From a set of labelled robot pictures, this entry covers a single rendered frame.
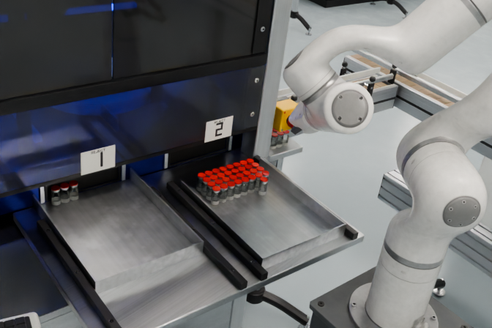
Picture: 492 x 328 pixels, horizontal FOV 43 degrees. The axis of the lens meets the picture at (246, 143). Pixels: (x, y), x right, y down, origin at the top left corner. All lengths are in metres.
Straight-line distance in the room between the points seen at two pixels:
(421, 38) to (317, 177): 2.46
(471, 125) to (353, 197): 2.20
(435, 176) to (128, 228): 0.72
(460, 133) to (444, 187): 0.14
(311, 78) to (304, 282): 1.79
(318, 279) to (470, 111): 1.73
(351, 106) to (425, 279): 0.42
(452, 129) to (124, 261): 0.73
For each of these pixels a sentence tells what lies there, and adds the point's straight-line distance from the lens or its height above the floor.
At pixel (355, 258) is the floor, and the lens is 2.92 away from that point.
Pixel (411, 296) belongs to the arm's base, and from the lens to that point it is 1.29.
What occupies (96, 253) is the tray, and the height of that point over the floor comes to 0.88.
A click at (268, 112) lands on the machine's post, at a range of 1.71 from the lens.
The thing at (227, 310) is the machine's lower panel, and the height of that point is 0.31.
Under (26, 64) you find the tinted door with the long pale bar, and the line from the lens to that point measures 1.31.
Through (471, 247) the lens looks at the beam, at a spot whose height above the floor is 0.48.
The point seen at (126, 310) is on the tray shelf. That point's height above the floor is 0.88.
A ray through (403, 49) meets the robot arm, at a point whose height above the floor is 1.47.
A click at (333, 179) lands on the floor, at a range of 3.43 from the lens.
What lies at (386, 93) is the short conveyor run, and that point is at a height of 0.92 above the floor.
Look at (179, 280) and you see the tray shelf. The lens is 1.36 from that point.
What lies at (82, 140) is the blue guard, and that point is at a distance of 1.42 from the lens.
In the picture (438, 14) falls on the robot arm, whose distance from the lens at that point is 1.02.
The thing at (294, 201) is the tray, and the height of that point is 0.88.
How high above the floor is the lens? 1.80
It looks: 30 degrees down
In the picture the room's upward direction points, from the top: 8 degrees clockwise
